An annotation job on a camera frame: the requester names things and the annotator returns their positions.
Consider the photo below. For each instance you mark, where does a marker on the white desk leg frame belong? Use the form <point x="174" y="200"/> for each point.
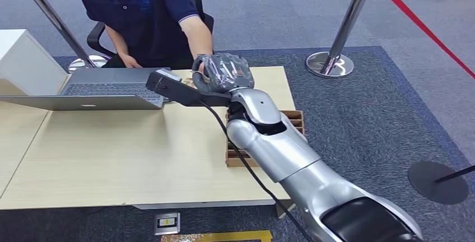
<point x="207" y="205"/>

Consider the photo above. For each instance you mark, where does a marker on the person's left forearm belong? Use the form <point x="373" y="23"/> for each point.
<point x="198" y="40"/>

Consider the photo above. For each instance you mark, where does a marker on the red floor tape line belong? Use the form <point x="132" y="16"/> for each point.
<point x="419" y="21"/>

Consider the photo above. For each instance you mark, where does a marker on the yellow floor tape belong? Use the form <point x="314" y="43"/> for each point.
<point x="222" y="237"/>

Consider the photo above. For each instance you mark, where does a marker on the grey laptop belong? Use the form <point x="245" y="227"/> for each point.
<point x="104" y="88"/>

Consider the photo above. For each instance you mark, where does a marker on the white cabinet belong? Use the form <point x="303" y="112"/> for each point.
<point x="26" y="62"/>

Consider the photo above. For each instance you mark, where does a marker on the person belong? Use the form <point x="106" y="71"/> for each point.
<point x="144" y="14"/>

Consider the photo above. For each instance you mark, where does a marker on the black round stand base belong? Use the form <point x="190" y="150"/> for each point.
<point x="436" y="184"/>

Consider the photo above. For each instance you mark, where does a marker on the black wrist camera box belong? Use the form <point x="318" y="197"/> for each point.
<point x="178" y="90"/>

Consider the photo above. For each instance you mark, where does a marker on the person's right forearm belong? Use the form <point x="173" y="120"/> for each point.
<point x="117" y="41"/>

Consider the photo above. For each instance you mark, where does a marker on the black office chair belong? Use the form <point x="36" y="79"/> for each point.
<point x="97" y="38"/>

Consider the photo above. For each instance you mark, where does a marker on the person's right hand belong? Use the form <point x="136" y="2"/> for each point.
<point x="130" y="61"/>

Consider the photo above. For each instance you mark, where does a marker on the dark blue floor mat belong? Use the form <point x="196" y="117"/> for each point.
<point x="371" y="95"/>

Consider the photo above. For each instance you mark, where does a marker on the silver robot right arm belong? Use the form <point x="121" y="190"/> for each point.
<point x="297" y="158"/>

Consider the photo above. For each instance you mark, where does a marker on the brown wooden card holder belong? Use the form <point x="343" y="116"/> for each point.
<point x="297" y="119"/>

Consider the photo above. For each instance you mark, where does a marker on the person's left hand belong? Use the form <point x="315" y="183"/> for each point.
<point x="200" y="67"/>

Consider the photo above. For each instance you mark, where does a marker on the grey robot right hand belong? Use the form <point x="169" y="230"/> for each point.
<point x="222" y="73"/>

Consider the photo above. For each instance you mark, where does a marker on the silver floor outlet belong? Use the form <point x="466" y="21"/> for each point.
<point x="167" y="223"/>

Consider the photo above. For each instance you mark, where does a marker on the chrome stanchion post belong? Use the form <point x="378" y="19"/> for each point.
<point x="347" y="21"/>
<point x="52" y="17"/>

